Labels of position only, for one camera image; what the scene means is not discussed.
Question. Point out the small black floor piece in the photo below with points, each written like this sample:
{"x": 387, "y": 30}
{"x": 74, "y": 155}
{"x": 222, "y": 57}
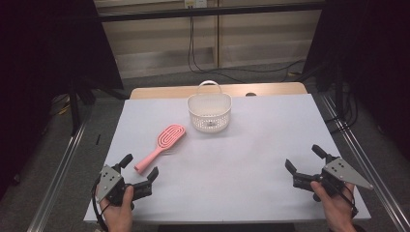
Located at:
{"x": 98, "y": 139}

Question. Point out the black metal stand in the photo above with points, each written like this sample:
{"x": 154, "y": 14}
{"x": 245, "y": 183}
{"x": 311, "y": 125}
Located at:
{"x": 74, "y": 109}

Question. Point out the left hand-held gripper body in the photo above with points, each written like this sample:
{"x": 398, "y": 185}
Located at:
{"x": 112, "y": 187}

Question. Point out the dark table grommet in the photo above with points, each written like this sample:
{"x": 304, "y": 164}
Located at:
{"x": 250, "y": 94}

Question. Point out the white wall socket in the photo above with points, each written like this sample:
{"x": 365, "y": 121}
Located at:
{"x": 195, "y": 3}

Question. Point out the person's right hand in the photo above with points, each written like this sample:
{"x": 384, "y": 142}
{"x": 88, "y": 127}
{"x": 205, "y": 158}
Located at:
{"x": 338, "y": 209}

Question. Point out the black horizontal bar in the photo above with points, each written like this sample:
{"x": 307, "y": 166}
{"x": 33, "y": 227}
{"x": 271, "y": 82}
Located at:
{"x": 209, "y": 12}

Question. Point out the light wooden table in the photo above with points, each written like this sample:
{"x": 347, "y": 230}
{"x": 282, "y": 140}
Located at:
{"x": 161, "y": 92}

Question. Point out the metal floor rail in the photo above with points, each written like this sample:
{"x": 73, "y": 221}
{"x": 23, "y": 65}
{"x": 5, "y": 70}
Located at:
{"x": 370, "y": 167}
{"x": 61, "y": 167}

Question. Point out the person's left hand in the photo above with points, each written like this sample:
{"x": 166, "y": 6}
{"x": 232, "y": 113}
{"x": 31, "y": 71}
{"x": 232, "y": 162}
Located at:
{"x": 119, "y": 217}

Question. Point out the pink hairbrush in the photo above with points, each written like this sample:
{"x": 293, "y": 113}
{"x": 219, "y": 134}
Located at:
{"x": 167, "y": 138}

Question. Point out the white perforated plastic basket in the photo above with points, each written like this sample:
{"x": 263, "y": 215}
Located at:
{"x": 209, "y": 117}

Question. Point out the black curtain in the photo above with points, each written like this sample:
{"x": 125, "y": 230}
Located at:
{"x": 370, "y": 48}
{"x": 38, "y": 64}

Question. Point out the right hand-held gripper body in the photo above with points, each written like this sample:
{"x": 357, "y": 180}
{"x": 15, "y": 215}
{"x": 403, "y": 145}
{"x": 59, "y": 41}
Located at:
{"x": 341, "y": 172}

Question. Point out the white table cover board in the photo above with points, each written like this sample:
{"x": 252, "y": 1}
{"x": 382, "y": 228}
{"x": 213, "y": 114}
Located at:
{"x": 225, "y": 174}

